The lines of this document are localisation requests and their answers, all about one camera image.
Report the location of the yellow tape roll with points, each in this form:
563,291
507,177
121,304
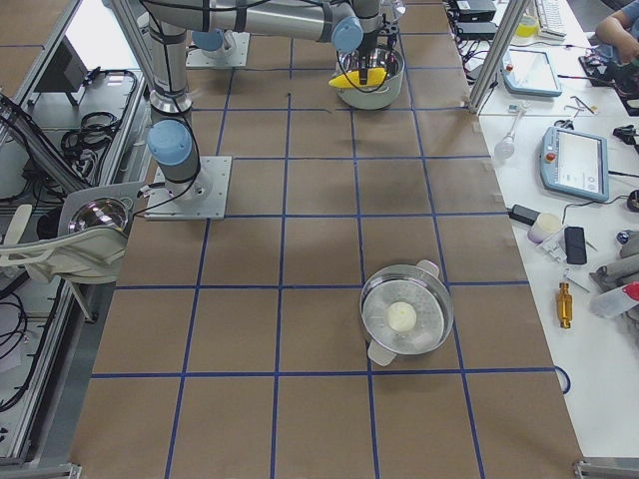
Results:
527,26

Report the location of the gold brass fitting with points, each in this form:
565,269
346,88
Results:
564,305

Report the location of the purple white cup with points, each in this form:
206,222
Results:
544,227

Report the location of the black phone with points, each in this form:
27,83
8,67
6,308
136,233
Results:
575,245

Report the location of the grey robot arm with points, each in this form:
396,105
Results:
170,37

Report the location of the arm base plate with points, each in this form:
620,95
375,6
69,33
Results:
205,198
218,49

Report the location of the yellow corn cob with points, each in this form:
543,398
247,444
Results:
349,79

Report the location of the white plastic chair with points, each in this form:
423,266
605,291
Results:
91,256

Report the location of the far teach pendant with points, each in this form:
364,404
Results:
529,72

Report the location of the teach pendant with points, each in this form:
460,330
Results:
529,72
574,164

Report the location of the white light bulb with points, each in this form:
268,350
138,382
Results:
505,148

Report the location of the black power adapter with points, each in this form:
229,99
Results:
523,215

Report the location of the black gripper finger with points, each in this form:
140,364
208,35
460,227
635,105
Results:
362,67

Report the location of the pale green cooking pot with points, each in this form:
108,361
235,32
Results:
372,98

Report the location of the silver steamer pot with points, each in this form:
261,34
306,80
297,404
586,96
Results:
418,284

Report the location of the white steamed bun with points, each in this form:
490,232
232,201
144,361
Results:
401,316

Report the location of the metal bowl on tray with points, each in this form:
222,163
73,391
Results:
102,212

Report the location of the near teach pendant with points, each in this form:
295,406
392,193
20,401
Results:
574,164

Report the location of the aluminium frame post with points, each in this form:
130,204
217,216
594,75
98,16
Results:
505,31

